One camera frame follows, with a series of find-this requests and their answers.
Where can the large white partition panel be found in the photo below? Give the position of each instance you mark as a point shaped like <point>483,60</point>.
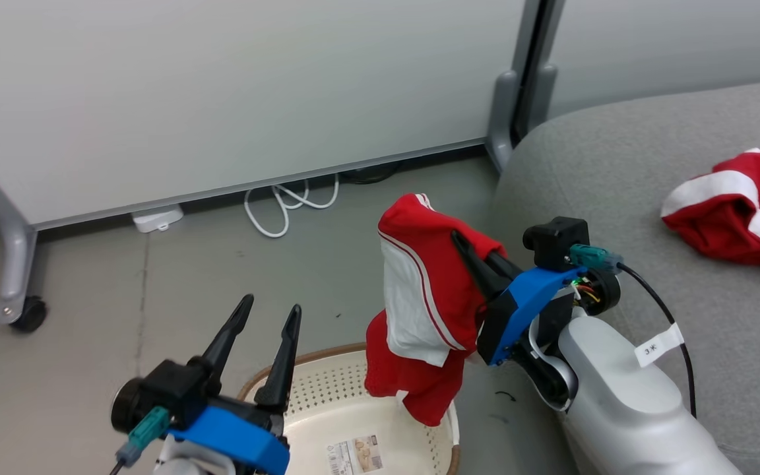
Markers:
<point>221,86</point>

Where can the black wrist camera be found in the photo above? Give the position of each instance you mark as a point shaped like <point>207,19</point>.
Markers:
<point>162,389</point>
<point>555,241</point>

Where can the grey partition foot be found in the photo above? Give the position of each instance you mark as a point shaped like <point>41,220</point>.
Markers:
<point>502,119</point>
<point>541,92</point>

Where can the beige plastic laundry basket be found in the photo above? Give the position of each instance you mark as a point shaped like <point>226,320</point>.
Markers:
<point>327,402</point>

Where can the black caster wheel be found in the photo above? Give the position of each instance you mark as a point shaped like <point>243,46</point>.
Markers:
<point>30,315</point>

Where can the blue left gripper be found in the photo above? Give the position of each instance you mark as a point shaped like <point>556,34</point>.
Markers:
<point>241,435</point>

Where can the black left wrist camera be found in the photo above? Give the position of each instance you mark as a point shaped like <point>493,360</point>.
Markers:
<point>162,389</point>

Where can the red jersey with white panel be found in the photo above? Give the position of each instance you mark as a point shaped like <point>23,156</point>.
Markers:
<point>419,290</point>

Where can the narrow white partition panel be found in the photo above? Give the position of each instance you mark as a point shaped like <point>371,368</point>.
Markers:
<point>670,46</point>

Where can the teal left camera plug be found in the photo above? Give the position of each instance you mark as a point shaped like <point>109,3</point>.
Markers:
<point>146,429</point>

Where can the teal camera plug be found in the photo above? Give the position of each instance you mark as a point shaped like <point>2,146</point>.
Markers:
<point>146,429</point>
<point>591,257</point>

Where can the red garment with white band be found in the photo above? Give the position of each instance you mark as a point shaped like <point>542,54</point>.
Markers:
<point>729,211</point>

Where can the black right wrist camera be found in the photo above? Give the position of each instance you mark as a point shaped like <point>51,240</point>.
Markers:
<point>555,241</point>

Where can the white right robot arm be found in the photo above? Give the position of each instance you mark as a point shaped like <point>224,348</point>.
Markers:
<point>617,396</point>

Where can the white power adapter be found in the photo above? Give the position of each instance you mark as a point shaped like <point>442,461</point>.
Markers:
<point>158,218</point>

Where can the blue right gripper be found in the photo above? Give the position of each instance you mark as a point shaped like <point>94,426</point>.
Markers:
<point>525,297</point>

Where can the teal right camera plug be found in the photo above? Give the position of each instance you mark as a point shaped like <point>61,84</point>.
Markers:
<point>591,257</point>

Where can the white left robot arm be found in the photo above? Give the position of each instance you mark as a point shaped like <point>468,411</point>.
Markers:
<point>189,462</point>

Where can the grey fabric sofa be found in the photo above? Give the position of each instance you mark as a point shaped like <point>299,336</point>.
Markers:
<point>617,185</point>

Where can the printed basket sticker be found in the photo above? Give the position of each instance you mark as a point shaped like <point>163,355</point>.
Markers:
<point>355,455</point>

